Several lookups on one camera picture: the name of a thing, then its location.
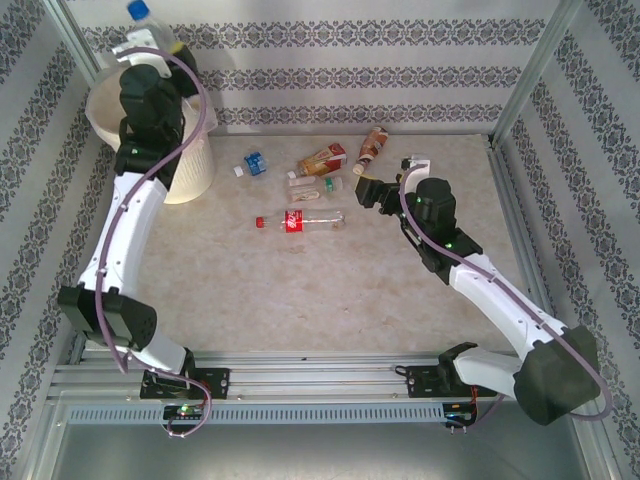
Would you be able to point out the brown coffee drink bottle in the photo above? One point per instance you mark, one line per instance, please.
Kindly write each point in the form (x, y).
(372, 142)

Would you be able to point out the gold red energy drink bottle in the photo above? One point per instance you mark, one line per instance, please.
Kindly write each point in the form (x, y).
(325, 156)

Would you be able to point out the blue cap cola bottle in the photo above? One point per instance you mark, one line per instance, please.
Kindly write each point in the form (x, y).
(138, 9)

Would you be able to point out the clear ribbed bottle green label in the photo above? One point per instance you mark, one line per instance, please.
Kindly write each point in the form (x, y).
(305, 190)

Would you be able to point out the red label cola bottle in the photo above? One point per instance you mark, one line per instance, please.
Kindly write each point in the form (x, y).
(295, 221)

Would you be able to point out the blue label bottle white cap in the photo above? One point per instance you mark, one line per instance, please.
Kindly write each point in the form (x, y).
(255, 162)

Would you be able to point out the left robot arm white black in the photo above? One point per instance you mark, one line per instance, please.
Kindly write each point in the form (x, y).
(125, 240)

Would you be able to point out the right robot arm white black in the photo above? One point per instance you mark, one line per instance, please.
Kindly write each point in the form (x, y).
(500, 300)

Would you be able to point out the cream plastic bin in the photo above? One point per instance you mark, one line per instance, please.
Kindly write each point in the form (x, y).
(195, 170)

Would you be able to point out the small circuit board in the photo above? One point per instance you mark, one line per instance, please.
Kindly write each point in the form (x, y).
(457, 414)
(185, 411)

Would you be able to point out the aluminium side rail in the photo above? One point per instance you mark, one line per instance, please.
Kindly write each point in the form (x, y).
(515, 225)
(77, 347)

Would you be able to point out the aluminium corner post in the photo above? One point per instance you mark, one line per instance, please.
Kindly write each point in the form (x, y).
(535, 65)
(75, 30)

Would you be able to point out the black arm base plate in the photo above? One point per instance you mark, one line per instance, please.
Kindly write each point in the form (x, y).
(420, 382)
(215, 382)

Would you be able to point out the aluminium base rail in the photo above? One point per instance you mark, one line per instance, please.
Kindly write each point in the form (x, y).
(310, 375)

